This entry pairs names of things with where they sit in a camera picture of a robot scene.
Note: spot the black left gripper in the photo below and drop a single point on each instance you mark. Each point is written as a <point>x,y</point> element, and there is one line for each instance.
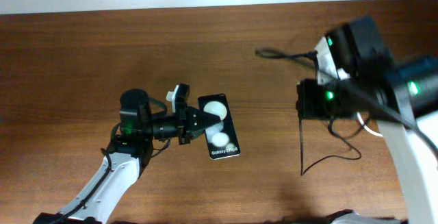
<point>186,124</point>

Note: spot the black Galaxy smartphone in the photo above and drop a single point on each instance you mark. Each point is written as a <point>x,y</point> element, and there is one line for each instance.
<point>221,138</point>

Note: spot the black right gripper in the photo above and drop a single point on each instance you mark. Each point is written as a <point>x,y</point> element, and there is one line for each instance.
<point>305,104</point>

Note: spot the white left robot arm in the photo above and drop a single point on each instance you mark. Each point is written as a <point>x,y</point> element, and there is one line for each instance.
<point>143,119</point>

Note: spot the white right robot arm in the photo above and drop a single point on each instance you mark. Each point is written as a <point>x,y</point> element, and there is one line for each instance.
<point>356,72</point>

